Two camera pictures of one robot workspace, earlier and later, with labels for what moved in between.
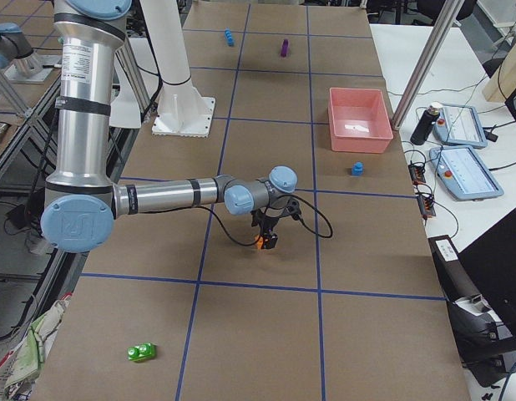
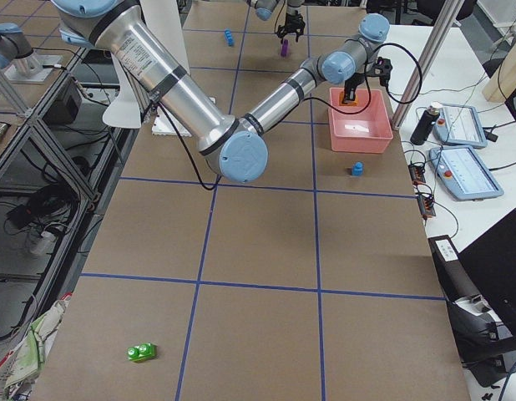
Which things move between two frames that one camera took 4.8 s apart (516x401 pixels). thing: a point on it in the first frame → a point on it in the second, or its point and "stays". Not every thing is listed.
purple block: [285, 48] stays
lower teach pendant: [463, 174] stays
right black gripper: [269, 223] → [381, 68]
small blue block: [357, 170] stays
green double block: [146, 351] stays
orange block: [260, 242] → [352, 103]
